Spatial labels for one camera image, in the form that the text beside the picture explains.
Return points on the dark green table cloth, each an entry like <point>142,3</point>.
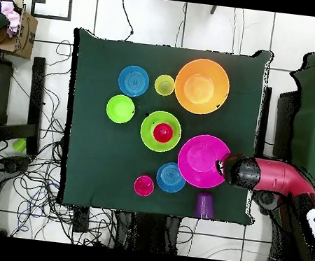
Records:
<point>97,115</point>

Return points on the purple plastic cup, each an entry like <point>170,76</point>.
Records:
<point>205,206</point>

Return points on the crimson pink plastic cup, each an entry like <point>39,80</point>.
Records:
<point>144,186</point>

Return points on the yellow plastic cup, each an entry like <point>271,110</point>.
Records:
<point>164,85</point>

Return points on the small green plastic bowl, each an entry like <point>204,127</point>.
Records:
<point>120,108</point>

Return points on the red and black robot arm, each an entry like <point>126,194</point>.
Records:
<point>276,175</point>

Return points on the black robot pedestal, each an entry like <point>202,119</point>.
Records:
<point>148,233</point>

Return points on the green cup on floor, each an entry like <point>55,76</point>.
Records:
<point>19,145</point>

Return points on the orange plastic bowl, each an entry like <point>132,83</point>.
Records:
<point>202,86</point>

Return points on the blue plastic bowl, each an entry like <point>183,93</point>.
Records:
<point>133,81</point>
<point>169,178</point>

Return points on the large green plastic bowl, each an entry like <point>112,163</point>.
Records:
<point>149,129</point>

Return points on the black power strip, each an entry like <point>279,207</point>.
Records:
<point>81,220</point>

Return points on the red plastic cup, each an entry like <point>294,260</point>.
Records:
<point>162,133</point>

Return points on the black base with knob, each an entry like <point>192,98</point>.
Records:
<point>9,165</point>

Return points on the pink cloth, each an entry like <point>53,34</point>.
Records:
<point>11,15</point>

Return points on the grey black base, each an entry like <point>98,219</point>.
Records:
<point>265,199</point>

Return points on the black metal stand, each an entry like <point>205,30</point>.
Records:
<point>36,94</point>

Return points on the large pink plastic bowl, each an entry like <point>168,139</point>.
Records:
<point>199,160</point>

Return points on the brown cardboard box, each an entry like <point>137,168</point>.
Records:
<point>27,39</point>

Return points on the black box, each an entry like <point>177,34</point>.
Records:
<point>285,122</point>

